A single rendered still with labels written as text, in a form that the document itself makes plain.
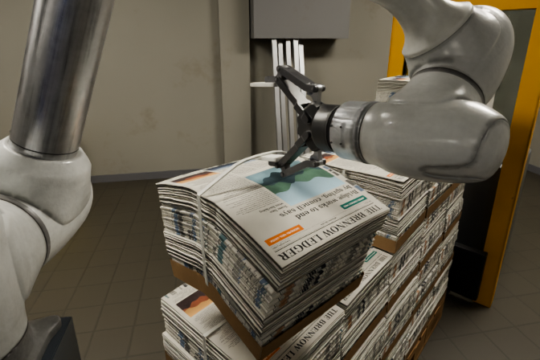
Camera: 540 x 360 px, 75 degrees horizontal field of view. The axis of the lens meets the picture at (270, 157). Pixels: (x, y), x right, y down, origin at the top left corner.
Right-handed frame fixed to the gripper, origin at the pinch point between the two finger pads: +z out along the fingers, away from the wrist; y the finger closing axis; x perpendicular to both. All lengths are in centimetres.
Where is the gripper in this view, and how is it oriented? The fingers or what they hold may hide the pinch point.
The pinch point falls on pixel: (260, 120)
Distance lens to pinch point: 69.7
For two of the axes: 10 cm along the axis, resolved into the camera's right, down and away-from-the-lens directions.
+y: 0.4, 9.7, 2.4
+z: -6.5, -1.6, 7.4
